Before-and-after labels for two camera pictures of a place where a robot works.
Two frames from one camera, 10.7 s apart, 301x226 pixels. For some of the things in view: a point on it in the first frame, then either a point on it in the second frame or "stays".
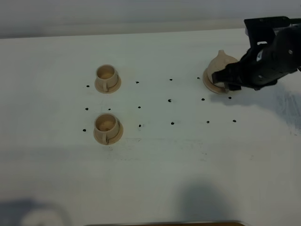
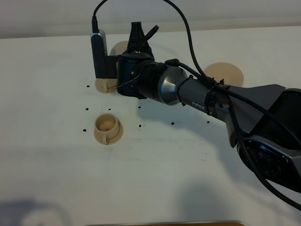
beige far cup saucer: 112,89 stays
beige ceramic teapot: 219,62 -> 119,48
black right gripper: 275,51 -> 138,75
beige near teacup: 106,126 stays
